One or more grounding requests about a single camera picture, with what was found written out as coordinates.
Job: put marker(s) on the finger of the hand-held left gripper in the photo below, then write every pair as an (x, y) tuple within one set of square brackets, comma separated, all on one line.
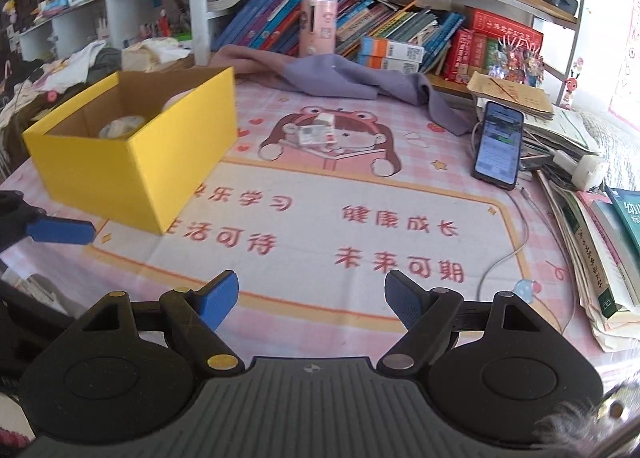
[(60, 233)]

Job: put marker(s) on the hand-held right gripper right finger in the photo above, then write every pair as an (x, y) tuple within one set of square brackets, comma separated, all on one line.
[(406, 300)]

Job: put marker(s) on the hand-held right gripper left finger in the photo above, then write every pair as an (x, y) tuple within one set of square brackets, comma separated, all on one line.
[(219, 300)]

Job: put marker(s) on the yellow cardboard box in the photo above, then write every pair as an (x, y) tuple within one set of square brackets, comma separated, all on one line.
[(150, 157)]

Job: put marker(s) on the clear tape roll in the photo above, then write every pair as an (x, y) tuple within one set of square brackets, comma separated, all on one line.
[(122, 126)]

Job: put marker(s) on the pink plush toy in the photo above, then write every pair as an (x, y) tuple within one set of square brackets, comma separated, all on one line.
[(176, 96)]

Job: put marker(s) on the small white packet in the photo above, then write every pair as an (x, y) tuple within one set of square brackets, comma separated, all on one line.
[(315, 131)]

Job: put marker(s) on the pink printed table mat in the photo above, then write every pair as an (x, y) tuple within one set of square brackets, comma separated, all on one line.
[(310, 238)]

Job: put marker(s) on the white shirt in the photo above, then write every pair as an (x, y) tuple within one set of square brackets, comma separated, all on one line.
[(75, 65)]

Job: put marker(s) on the grey garment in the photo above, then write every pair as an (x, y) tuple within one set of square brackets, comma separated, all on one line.
[(107, 60)]

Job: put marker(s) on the smartphone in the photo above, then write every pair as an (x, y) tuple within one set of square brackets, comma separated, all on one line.
[(497, 145)]

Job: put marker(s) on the stack of worn books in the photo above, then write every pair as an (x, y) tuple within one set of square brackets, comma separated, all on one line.
[(595, 263)]

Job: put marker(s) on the cloth tissue pack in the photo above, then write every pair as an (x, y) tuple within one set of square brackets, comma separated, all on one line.
[(152, 53)]

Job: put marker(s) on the grey fuzzy cloth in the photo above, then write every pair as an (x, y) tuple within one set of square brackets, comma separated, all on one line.
[(575, 430)]

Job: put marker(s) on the white charger plug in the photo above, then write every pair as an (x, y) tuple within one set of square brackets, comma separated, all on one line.
[(582, 170)]

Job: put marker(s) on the white storage shelf unit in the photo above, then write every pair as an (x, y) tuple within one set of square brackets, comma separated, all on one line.
[(115, 12)]

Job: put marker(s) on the red figurine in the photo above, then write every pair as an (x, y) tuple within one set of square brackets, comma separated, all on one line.
[(164, 23)]

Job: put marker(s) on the pink purple cloth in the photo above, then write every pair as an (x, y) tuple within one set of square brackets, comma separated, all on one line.
[(340, 75)]

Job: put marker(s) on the orange white small box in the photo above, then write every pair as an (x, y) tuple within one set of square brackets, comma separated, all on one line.
[(392, 47), (387, 65)]

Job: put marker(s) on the colourful printed red box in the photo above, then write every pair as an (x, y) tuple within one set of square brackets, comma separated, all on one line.
[(517, 62)]

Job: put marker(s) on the wooden bookshelf with white posts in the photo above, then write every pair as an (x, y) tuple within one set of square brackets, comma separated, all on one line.
[(197, 2)]

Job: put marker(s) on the row of blue books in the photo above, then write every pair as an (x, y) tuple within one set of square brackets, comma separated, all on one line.
[(270, 17)]

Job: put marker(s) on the red book box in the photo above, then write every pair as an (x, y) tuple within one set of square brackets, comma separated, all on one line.
[(507, 27)]

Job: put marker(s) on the wall poster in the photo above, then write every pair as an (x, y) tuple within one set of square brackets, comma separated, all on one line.
[(627, 47)]

